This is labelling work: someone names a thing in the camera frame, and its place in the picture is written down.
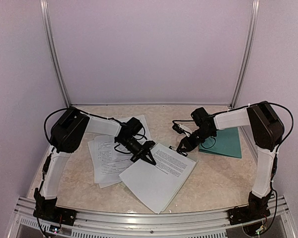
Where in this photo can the dark teal folder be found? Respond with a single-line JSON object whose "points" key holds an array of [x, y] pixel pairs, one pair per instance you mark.
{"points": [[226, 143]]}

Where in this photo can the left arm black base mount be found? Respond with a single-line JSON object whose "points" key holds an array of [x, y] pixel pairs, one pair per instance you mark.
{"points": [[47, 210]]}

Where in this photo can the silver clipboard clip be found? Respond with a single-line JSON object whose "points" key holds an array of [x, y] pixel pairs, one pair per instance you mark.
{"points": [[172, 148]]}

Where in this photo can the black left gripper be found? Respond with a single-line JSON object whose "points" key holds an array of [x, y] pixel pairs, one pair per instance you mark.
{"points": [[144, 154]]}

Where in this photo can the right aluminium frame post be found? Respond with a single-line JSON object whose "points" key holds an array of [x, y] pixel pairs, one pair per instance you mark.
{"points": [[247, 52]]}

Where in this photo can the front aluminium rail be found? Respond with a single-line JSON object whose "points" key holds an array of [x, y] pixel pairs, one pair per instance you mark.
{"points": [[206, 224]]}

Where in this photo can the left lower paper sheets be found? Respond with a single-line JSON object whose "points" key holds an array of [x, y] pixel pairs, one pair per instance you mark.
{"points": [[107, 163]]}

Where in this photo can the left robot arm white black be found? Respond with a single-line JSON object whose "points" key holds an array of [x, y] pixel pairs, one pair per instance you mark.
{"points": [[65, 138]]}

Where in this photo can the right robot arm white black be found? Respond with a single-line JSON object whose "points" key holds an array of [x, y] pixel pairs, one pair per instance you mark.
{"points": [[267, 130]]}

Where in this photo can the left aluminium frame post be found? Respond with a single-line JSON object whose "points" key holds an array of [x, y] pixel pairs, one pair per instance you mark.
{"points": [[53, 52]]}

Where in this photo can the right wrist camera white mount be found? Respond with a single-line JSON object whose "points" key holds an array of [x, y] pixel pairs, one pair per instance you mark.
{"points": [[181, 129]]}

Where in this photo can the printed paper sheet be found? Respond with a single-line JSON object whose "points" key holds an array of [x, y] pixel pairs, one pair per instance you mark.
{"points": [[156, 186], [137, 126]]}

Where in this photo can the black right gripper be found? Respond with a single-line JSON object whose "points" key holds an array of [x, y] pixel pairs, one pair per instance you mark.
{"points": [[189, 145]]}

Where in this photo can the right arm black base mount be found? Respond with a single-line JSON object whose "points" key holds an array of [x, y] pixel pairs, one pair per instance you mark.
{"points": [[257, 208]]}

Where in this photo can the aluminium frame post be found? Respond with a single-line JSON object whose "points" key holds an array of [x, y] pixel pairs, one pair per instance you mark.
{"points": [[53, 52], [247, 52]]}

